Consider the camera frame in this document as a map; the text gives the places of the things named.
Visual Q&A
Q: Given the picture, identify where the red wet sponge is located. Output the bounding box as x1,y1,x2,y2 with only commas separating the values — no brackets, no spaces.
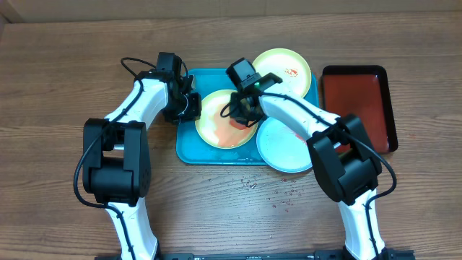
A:
229,118,248,131

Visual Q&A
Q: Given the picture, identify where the yellow plate with ketchup spot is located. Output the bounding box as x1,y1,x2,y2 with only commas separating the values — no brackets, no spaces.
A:
196,90,258,149

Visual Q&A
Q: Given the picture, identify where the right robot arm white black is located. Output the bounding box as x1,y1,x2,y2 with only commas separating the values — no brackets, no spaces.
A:
226,70,385,259

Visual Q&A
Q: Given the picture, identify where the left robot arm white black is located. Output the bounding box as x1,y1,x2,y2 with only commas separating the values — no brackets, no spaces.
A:
74,69,201,259

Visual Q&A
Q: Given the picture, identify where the red black lacquer tray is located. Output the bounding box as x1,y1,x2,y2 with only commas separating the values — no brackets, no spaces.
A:
321,65,398,154

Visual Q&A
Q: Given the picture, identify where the light blue plate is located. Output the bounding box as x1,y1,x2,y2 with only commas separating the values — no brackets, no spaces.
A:
256,118,313,173

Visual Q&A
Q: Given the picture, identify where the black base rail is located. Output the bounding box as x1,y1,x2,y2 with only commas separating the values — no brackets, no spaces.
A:
95,248,416,260

